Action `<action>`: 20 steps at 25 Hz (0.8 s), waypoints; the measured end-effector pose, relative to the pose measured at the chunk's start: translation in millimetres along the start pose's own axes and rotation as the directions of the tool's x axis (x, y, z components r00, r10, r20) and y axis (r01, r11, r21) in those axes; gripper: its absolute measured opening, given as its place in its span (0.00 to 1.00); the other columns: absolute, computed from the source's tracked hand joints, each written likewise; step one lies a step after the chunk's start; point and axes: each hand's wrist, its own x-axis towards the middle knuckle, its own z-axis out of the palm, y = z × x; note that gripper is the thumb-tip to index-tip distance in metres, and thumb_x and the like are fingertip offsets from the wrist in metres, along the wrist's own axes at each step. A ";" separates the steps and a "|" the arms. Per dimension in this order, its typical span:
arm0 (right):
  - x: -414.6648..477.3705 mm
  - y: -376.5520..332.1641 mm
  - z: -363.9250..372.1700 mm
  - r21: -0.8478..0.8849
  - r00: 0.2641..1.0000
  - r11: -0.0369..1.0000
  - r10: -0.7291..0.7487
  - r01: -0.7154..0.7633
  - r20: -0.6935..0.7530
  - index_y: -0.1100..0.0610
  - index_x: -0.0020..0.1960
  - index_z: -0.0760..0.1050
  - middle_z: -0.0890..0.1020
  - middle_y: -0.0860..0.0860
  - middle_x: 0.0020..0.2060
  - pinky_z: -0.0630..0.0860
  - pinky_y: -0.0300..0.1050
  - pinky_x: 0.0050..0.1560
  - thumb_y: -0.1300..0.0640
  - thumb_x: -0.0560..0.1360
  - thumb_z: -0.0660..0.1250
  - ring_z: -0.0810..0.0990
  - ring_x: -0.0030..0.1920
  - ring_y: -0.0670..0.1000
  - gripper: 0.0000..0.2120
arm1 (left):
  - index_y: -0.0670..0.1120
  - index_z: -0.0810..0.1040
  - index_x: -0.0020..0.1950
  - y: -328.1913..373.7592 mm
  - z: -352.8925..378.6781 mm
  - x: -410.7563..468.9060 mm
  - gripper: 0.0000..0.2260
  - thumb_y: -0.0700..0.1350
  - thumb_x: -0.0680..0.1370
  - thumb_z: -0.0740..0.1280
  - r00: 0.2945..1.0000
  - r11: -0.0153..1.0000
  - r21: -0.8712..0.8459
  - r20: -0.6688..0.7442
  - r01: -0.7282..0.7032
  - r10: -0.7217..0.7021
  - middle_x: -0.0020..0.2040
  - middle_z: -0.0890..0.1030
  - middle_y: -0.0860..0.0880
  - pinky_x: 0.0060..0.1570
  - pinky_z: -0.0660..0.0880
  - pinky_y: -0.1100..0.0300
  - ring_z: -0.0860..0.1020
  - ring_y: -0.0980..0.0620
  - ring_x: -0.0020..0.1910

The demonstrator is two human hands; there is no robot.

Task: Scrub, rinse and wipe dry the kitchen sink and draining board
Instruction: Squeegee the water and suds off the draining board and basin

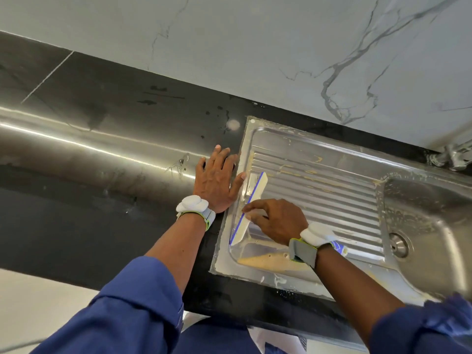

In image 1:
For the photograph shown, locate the person's right hand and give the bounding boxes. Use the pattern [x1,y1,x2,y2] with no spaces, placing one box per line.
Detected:
[242,198,309,246]

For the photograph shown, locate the person's left hand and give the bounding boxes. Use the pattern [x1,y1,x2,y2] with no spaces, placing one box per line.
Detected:
[193,144,247,214]

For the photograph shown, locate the blue white squeegee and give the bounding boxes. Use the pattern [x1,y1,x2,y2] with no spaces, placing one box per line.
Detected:
[228,171,348,257]

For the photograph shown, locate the stainless steel sink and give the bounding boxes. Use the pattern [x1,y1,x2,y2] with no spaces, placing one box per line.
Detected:
[210,116,472,307]

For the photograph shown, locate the person's right forearm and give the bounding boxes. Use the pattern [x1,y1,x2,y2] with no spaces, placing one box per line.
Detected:
[316,245,407,347]

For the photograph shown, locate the person's left forearm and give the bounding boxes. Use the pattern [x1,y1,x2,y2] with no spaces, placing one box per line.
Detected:
[145,212,207,292]

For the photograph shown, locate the white left wrist tracker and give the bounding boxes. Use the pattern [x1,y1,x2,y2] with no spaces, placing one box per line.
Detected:
[176,194,217,231]

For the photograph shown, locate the metal drain strainer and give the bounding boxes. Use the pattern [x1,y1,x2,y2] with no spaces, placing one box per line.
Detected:
[388,232,412,260]

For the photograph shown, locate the white trousers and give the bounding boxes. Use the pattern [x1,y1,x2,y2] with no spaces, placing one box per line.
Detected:
[247,326,307,354]

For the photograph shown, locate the chrome faucet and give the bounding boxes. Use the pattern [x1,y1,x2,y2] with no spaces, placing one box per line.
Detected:
[426,140,472,173]

